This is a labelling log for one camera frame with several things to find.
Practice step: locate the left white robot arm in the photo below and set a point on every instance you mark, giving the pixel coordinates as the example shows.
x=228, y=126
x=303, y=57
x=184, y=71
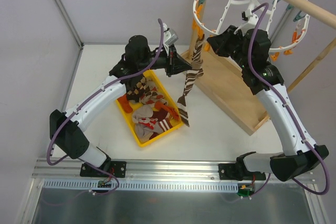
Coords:
x=67, y=128

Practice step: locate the wooden hanger stand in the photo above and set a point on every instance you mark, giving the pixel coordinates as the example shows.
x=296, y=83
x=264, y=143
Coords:
x=223, y=82

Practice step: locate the perforated cable duct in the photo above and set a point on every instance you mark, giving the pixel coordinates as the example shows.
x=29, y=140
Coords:
x=216, y=187

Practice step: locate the white round clip hanger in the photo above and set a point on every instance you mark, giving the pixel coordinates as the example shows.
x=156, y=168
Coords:
x=301, y=20

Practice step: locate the beige sock with red pattern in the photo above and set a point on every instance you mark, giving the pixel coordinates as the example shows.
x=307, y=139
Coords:
x=141, y=119

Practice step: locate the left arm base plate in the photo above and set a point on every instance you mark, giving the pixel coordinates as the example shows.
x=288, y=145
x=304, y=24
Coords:
x=116, y=168

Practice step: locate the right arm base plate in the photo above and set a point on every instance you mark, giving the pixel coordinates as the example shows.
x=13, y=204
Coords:
x=227, y=171

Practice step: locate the yellow plastic tray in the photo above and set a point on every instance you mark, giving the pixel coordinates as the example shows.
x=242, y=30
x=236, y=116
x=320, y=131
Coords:
x=128, y=107

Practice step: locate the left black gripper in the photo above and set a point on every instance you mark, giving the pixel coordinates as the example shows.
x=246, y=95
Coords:
x=171, y=64

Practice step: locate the green circuit board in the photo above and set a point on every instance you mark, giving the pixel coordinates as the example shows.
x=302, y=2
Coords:
x=245, y=191

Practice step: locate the orange sock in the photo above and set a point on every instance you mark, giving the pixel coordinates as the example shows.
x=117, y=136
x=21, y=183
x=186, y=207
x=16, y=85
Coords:
x=159, y=105

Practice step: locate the orange clothes peg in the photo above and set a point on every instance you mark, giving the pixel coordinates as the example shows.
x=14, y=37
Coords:
x=207, y=47
x=197, y=29
x=274, y=57

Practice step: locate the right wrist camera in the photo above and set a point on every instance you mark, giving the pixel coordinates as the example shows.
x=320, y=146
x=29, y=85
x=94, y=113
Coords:
x=249, y=19

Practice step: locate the grey sock with striped cuff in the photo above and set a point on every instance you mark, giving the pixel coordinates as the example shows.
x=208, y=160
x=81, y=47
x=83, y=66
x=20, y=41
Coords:
x=160, y=127

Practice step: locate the brown white striped sock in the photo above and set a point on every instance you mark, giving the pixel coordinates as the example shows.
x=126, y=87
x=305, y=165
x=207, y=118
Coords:
x=196, y=60

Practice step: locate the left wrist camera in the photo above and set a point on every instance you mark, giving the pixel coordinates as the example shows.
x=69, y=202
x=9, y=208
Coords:
x=170, y=36

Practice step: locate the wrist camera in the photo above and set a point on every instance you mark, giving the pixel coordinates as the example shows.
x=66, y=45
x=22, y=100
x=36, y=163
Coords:
x=249, y=19
x=170, y=36

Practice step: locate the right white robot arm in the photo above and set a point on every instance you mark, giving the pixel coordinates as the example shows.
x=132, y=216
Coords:
x=300, y=153

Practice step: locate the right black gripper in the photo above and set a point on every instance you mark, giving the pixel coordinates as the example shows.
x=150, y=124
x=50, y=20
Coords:
x=219, y=43

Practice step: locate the dark red sock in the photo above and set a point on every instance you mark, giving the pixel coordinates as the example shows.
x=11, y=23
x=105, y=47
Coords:
x=160, y=115

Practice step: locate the aluminium mounting rail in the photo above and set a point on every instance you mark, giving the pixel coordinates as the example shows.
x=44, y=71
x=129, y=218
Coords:
x=136, y=169

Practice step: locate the brown argyle sock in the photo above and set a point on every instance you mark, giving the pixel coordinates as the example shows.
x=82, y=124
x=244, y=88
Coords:
x=142, y=91

